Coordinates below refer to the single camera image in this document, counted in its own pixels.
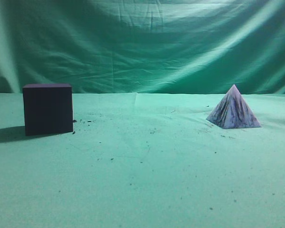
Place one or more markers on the marbled purple white square pyramid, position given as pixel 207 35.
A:
pixel 232 112

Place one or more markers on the dark purple cube block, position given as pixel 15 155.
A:
pixel 48 109

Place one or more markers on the green table cloth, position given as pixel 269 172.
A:
pixel 144 161

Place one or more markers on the green backdrop cloth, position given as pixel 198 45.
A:
pixel 144 46

